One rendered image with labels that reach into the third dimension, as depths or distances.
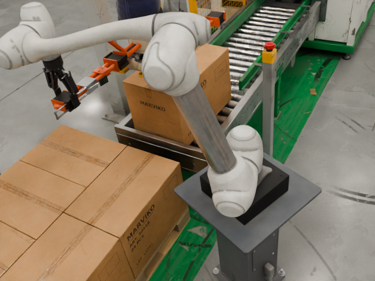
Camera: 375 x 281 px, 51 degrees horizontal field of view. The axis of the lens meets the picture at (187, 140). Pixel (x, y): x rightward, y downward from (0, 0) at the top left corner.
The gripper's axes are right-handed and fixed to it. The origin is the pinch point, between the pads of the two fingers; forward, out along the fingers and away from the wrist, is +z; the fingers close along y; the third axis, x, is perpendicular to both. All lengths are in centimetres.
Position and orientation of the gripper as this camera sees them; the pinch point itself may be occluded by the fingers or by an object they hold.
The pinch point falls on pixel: (67, 99)
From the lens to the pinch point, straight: 174.6
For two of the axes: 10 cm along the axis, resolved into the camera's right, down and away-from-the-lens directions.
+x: -5.0, 6.1, -6.2
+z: 1.2, 7.6, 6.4
